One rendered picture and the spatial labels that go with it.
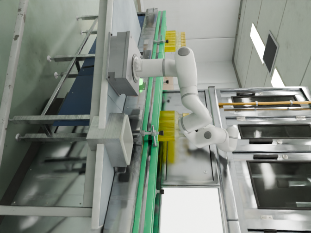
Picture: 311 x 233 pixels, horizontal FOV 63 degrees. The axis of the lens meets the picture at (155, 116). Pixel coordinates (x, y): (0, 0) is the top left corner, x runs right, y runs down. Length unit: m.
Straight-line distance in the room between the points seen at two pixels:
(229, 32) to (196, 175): 6.53
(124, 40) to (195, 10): 6.18
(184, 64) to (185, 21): 6.33
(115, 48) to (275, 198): 1.18
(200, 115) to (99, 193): 0.57
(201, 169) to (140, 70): 0.70
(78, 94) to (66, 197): 0.67
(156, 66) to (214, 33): 6.47
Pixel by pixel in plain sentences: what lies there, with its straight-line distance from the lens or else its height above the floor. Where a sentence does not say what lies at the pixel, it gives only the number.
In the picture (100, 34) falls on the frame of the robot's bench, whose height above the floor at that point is 0.68.
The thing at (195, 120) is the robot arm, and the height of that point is 1.18.
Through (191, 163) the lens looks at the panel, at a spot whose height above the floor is 1.17.
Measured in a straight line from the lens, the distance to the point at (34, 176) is 1.83.
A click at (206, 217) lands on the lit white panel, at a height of 1.23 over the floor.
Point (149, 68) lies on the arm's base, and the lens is 1.33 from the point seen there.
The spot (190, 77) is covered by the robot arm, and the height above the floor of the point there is 1.15.
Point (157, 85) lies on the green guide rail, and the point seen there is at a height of 0.95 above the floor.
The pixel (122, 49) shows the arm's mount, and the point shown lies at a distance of 1.30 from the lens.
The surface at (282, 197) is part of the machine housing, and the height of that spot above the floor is 1.66.
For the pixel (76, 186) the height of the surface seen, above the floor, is 0.46.
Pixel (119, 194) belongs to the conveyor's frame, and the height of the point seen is 0.80.
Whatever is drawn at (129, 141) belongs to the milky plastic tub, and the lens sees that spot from 1.40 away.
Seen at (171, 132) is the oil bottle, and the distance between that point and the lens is 1.56.
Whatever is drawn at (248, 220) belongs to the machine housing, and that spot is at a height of 1.44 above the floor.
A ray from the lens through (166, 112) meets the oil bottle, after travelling 1.69.
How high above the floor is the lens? 1.11
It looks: 6 degrees down
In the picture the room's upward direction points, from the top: 89 degrees clockwise
